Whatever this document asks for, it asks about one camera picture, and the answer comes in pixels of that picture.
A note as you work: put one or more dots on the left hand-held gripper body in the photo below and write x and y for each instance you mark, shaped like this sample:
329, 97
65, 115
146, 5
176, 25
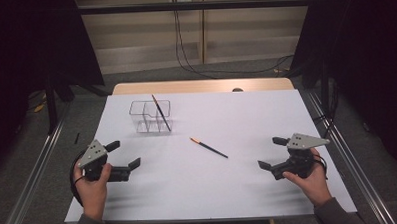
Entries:
93, 154

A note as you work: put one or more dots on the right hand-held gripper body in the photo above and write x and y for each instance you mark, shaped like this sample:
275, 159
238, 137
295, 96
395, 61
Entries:
301, 155

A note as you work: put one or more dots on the clear acrylic pen holder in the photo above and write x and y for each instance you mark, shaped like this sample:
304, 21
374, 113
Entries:
145, 122

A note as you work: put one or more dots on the dark pencil with orange end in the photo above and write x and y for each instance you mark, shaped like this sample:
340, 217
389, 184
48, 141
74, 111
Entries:
161, 113
209, 148

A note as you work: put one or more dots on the person's right hand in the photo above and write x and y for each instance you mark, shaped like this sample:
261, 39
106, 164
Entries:
312, 184

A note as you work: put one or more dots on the person's left hand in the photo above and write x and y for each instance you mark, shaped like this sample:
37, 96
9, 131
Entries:
92, 192

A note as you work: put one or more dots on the small black stick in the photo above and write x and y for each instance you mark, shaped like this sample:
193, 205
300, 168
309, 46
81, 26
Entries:
76, 138

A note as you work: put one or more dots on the white table cover sheet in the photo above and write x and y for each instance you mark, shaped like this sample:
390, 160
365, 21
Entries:
222, 184

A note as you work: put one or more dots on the small dark knob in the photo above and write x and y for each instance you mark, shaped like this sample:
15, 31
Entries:
237, 89

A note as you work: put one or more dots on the yellow floor object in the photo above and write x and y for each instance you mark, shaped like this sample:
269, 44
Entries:
39, 107

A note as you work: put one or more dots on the wooden table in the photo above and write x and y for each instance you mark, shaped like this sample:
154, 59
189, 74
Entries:
202, 86

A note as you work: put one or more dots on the black curtain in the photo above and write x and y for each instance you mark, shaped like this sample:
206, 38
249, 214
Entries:
24, 48
368, 52

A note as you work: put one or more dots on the black horizontal beam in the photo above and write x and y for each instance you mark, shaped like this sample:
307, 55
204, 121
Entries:
183, 6

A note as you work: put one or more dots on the aluminium floor rail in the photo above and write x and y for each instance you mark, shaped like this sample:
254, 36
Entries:
351, 156
32, 184

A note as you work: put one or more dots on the black stand post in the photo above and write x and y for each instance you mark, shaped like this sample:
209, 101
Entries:
325, 84
51, 107

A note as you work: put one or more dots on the wooden wall batten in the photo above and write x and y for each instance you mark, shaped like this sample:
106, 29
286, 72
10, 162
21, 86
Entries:
202, 25

